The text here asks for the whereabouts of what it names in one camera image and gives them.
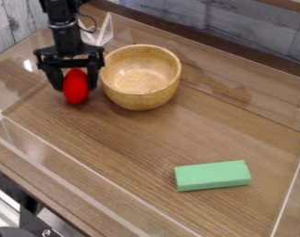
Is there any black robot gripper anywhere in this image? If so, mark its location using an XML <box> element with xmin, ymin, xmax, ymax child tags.
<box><xmin>34</xmin><ymin>21</ymin><xmax>105</xmax><ymax>92</ymax></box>

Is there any red plush strawberry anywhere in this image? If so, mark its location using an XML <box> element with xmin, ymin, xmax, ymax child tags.
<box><xmin>62</xmin><ymin>69</ymin><xmax>89</xmax><ymax>105</ymax></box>

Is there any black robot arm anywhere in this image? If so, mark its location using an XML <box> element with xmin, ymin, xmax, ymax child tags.
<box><xmin>32</xmin><ymin>0</ymin><xmax>105</xmax><ymax>91</ymax></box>

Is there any clear acrylic triangular stand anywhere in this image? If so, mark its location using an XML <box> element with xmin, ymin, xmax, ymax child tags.
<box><xmin>78</xmin><ymin>13</ymin><xmax>113</xmax><ymax>46</ymax></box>

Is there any wooden bowl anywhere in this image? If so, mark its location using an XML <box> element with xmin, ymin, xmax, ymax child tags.
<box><xmin>101</xmin><ymin>44</ymin><xmax>182</xmax><ymax>110</ymax></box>

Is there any green foam block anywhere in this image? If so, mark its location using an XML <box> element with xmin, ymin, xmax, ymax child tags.
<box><xmin>175</xmin><ymin>160</ymin><xmax>252</xmax><ymax>192</ymax></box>

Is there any clear acrylic tray wall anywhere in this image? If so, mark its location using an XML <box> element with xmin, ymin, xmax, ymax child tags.
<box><xmin>0</xmin><ymin>114</ymin><xmax>202</xmax><ymax>237</ymax></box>

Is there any black metal bracket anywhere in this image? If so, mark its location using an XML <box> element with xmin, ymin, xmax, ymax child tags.
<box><xmin>19</xmin><ymin>206</ymin><xmax>63</xmax><ymax>237</ymax></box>

